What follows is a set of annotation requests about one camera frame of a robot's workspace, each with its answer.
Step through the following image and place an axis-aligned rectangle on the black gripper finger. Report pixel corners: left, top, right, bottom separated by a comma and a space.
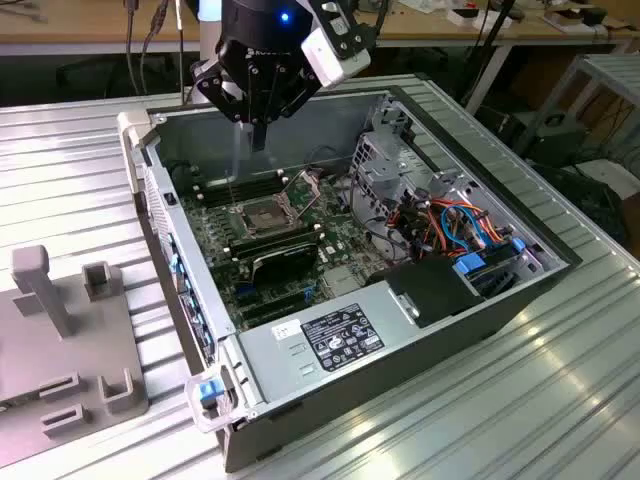
252, 67, 322, 152
192, 59, 254, 126

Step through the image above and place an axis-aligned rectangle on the black RAM slot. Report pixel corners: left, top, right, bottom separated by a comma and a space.
192, 169, 289, 207
228, 223, 322, 259

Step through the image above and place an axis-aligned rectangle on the CPU socket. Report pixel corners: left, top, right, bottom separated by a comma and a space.
236, 196, 297, 237

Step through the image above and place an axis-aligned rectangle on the black expansion slot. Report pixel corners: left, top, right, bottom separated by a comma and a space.
238, 288, 307, 329

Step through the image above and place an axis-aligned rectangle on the metal socket cover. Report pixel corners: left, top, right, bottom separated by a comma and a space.
281, 168, 325, 220

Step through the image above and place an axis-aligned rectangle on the metal drive cage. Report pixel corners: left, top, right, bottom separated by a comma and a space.
348, 130, 437, 229

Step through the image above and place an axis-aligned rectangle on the wooden desk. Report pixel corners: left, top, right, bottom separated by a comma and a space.
0, 0, 640, 57

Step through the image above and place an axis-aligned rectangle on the green motherboard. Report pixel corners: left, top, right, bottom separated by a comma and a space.
167, 164, 374, 332

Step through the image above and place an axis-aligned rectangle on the black graphics card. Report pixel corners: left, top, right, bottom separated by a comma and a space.
249, 239, 321, 287

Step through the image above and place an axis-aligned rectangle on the silver chipset heat sink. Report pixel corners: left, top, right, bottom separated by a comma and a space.
323, 266, 363, 295

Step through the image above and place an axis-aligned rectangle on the white box on desk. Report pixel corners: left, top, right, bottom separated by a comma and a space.
446, 6, 512, 27

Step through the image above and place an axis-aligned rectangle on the blue disk carrier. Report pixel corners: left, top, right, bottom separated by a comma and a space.
452, 253, 490, 277

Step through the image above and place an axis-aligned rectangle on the black disk bay cover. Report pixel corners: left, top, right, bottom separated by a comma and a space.
363, 253, 487, 330

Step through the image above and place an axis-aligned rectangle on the black equipment box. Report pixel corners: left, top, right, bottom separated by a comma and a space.
528, 113, 592, 167

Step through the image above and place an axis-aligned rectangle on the silver power supply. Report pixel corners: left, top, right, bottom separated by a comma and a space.
237, 279, 420, 407

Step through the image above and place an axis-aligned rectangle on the open black PC case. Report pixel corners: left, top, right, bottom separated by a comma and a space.
117, 85, 584, 474

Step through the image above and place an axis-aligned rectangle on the grey parts rack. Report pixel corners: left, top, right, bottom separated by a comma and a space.
0, 244, 151, 457

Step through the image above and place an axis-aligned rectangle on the grey metal shelf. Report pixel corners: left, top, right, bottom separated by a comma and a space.
513, 52, 640, 157

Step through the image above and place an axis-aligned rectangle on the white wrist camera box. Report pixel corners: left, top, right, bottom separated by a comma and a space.
299, 0, 376, 91

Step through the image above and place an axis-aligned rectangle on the hanging robot cable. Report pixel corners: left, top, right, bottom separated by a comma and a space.
123, 0, 174, 97

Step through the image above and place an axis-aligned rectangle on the white case handle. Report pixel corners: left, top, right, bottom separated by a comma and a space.
116, 110, 152, 195

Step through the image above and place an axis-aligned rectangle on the orange wire bundle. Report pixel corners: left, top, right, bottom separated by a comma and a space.
388, 198, 507, 254

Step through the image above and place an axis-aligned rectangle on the blue wire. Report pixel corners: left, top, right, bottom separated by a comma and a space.
441, 201, 490, 252

